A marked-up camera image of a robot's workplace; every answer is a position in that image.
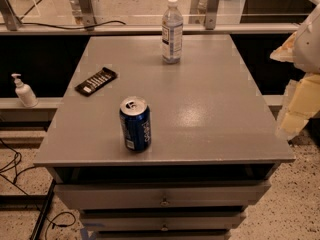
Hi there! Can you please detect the blue soda can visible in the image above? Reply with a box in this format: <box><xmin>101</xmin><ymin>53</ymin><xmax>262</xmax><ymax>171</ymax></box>
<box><xmin>119</xmin><ymin>96</ymin><xmax>151</xmax><ymax>152</ymax></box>

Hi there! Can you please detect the metal bracket post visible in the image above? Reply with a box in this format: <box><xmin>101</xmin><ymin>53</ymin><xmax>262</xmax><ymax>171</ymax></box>
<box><xmin>189</xmin><ymin>0</ymin><xmax>223</xmax><ymax>31</ymax></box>
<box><xmin>69</xmin><ymin>0</ymin><xmax>96</xmax><ymax>31</ymax></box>

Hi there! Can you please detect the black cable on ledge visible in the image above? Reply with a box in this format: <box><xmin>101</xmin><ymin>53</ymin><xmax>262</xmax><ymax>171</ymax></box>
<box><xmin>19</xmin><ymin>19</ymin><xmax>127</xmax><ymax>31</ymax></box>

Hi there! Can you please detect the right metal bracket post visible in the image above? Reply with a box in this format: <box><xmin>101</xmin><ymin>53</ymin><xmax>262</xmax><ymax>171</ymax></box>
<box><xmin>189</xmin><ymin>0</ymin><xmax>223</xmax><ymax>31</ymax></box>

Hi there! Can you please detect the far left metal bracket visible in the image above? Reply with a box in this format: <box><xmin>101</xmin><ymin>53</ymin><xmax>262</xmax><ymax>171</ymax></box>
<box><xmin>0</xmin><ymin>0</ymin><xmax>22</xmax><ymax>31</ymax></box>

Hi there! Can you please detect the grey drawer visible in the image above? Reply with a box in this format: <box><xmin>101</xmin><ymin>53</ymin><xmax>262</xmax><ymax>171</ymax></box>
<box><xmin>80</xmin><ymin>212</ymin><xmax>245</xmax><ymax>231</ymax></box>
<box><xmin>55</xmin><ymin>181</ymin><xmax>271</xmax><ymax>210</ymax></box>

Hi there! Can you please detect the white pump dispenser bottle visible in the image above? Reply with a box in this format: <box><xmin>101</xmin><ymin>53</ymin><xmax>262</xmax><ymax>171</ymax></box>
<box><xmin>12</xmin><ymin>73</ymin><xmax>38</xmax><ymax>107</ymax></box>

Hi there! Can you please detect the upper grey drawer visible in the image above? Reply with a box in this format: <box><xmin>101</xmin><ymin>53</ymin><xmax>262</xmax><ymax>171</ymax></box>
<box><xmin>55</xmin><ymin>181</ymin><xmax>271</xmax><ymax>210</ymax></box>

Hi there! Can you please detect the grey drawer cabinet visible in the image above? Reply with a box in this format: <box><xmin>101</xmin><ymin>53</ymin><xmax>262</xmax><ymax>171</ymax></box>
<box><xmin>35</xmin><ymin>35</ymin><xmax>294</xmax><ymax>240</ymax></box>

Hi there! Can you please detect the black snack bar packet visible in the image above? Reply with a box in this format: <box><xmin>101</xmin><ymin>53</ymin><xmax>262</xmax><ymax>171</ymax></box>
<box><xmin>75</xmin><ymin>67</ymin><xmax>117</xmax><ymax>97</ymax></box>

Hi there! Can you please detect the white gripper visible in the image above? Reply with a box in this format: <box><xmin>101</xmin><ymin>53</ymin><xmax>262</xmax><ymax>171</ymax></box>
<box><xmin>270</xmin><ymin>4</ymin><xmax>320</xmax><ymax>140</ymax></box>

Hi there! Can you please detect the lower grey drawer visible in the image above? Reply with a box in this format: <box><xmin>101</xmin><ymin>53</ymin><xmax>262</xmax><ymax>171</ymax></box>
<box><xmin>80</xmin><ymin>212</ymin><xmax>245</xmax><ymax>231</ymax></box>

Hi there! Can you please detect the clear plastic water bottle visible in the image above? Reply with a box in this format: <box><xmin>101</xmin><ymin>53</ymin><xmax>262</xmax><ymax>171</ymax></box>
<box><xmin>162</xmin><ymin>0</ymin><xmax>183</xmax><ymax>64</ymax></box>

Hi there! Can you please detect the left metal bracket post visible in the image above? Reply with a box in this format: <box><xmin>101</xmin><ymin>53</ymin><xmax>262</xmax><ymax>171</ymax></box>
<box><xmin>69</xmin><ymin>0</ymin><xmax>96</xmax><ymax>31</ymax></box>

